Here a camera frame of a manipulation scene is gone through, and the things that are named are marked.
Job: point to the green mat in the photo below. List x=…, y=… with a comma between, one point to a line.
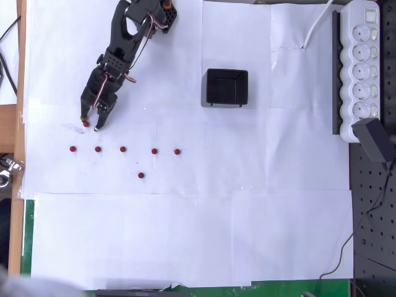
x=28, y=235

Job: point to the black power adapter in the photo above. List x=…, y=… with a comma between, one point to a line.
x=371, y=139

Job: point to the white paper table cover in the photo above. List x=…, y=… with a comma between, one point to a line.
x=216, y=216

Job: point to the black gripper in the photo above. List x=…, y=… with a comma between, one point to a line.
x=99, y=107

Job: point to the black box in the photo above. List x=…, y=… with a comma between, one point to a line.
x=222, y=89

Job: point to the blurred grey object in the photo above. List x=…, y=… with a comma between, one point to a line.
x=31, y=287

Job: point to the black pegboard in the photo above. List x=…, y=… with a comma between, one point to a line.
x=374, y=216

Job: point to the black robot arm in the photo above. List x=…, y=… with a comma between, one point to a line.
x=119, y=37

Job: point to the silver metal clamp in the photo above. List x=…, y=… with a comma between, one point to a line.
x=6, y=179

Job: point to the flat black device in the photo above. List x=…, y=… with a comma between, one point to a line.
x=139, y=293

